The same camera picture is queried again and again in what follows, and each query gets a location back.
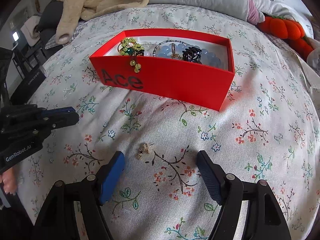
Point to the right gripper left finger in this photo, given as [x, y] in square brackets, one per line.
[108, 176]

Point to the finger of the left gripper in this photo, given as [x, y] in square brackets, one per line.
[58, 112]
[61, 120]

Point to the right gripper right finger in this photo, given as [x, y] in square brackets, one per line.
[224, 188]

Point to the rose gold earring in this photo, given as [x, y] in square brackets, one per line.
[176, 56]

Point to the silver ring pendant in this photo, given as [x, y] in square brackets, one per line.
[173, 49]

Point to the red jewelry box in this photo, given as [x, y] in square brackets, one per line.
[194, 83]

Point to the person's left hand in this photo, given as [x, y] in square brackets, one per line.
[9, 181]

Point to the black cardboard box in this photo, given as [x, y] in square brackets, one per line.
[27, 87]

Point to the small gold earring pair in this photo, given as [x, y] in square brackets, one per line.
[144, 149]

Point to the black chair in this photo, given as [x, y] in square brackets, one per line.
[38, 31]

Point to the floral bed sheet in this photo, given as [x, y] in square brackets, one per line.
[267, 128]

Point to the crumpled white clothing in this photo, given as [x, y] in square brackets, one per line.
[310, 66]

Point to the orange pumpkin plush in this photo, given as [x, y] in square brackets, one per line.
[288, 30]

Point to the white printed pillow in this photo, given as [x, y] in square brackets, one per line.
[290, 9]

